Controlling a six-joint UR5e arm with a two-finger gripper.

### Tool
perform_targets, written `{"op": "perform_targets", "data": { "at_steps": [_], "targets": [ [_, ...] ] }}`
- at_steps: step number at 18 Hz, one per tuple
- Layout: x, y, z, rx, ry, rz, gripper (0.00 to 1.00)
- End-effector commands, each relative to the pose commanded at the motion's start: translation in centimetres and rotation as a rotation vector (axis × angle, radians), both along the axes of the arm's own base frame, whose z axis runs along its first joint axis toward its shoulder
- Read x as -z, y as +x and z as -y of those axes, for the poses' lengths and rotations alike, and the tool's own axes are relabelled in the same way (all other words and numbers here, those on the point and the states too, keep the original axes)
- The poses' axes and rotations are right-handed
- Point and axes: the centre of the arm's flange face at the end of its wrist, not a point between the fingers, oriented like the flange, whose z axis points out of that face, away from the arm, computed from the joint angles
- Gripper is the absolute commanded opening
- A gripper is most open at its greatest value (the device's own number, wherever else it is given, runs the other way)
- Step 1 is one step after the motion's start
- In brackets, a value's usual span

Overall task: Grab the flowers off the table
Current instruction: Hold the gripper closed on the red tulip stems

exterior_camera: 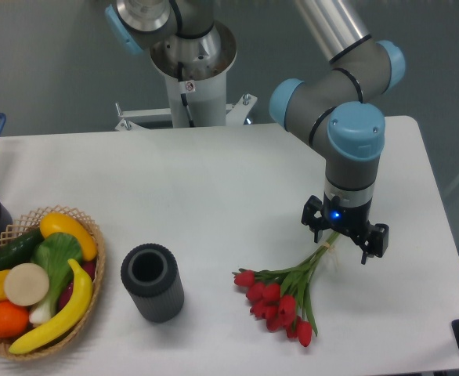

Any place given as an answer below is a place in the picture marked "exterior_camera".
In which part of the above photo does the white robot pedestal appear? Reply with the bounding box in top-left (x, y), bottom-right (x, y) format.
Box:
top-left (115, 20), bottom-right (258, 131)

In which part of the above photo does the red tulip bouquet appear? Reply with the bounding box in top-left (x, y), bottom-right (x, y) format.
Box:
top-left (233, 232), bottom-right (339, 348)

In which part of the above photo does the orange fruit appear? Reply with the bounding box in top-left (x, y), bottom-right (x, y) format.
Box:
top-left (0, 301), bottom-right (29, 338)

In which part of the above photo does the beige round slice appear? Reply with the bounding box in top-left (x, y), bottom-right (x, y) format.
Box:
top-left (3, 263), bottom-right (49, 306)

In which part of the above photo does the green bok choy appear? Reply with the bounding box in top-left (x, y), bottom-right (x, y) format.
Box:
top-left (29, 233), bottom-right (83, 327)

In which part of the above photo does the dark grey ribbed vase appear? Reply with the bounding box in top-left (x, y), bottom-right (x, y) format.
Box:
top-left (121, 243), bottom-right (185, 323)

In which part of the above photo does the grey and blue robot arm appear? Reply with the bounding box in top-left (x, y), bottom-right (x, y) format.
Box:
top-left (105, 1), bottom-right (406, 258)

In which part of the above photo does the yellow banana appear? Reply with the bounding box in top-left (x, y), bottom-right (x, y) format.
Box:
top-left (9, 258), bottom-right (92, 355)

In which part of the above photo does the green cucumber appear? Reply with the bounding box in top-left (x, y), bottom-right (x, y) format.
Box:
top-left (0, 228), bottom-right (44, 271)

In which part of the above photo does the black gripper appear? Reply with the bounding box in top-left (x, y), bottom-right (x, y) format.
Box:
top-left (301, 195), bottom-right (389, 265)

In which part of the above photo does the dark red vegetable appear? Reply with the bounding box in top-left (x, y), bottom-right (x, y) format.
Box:
top-left (57, 261), bottom-right (96, 312)

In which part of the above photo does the woven wicker basket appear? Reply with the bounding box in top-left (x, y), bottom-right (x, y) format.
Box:
top-left (0, 205), bottom-right (106, 361)

